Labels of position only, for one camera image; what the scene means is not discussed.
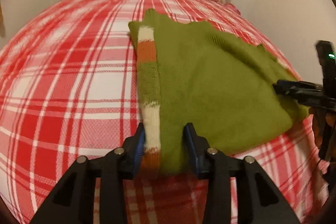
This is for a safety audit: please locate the red plaid bed cover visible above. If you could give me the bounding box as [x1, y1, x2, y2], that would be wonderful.
[1, 0, 327, 223]

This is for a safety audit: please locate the green striped knit sweater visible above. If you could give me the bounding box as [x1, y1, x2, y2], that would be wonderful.
[129, 9, 308, 177]

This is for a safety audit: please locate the person's right hand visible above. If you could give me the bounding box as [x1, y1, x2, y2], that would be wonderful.
[309, 107, 335, 148]

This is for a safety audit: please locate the beige curtain on left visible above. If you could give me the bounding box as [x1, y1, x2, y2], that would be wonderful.
[0, 5, 6, 38]

